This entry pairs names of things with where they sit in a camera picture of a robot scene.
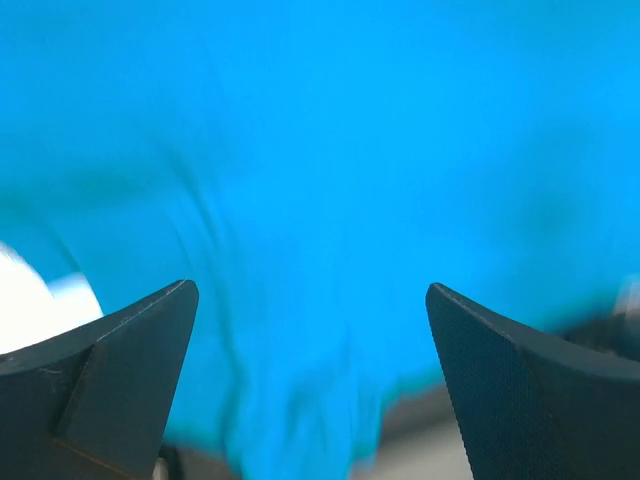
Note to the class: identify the blue t shirt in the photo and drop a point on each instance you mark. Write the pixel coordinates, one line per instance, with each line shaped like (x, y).
(313, 166)

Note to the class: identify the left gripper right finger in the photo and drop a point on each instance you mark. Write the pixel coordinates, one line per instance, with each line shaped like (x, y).
(534, 405)

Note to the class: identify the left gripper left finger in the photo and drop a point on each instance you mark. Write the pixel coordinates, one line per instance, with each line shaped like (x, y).
(93, 402)

